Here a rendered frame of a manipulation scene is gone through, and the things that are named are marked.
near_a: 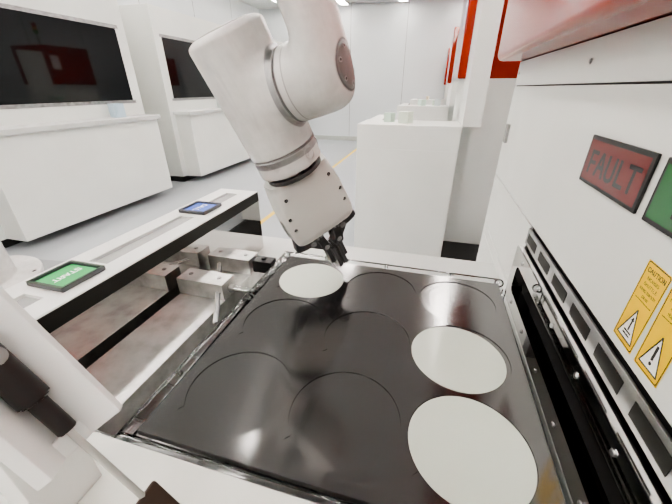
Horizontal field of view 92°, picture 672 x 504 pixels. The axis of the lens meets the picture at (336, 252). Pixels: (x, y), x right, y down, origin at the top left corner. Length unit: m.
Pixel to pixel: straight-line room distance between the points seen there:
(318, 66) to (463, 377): 0.33
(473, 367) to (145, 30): 4.87
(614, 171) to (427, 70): 7.86
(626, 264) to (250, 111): 0.37
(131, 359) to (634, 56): 0.60
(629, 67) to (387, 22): 8.00
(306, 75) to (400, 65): 7.92
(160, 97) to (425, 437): 4.83
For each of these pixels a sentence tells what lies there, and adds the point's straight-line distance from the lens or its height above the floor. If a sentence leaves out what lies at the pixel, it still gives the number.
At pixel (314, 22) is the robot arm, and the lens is 0.34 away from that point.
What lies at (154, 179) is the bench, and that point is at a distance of 4.31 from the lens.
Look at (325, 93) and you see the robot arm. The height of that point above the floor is 1.16.
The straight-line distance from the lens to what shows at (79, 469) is 0.25.
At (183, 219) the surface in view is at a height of 0.96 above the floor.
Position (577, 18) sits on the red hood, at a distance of 0.44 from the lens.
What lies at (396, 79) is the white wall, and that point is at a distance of 8.25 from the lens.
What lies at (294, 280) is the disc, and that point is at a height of 0.90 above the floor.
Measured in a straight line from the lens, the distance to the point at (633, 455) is 0.33.
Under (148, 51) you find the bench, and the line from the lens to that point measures 4.98.
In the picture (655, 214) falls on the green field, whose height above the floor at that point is 1.08.
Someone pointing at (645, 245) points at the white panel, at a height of 1.06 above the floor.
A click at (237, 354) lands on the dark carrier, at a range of 0.40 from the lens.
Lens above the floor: 1.17
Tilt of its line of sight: 27 degrees down
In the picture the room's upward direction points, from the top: straight up
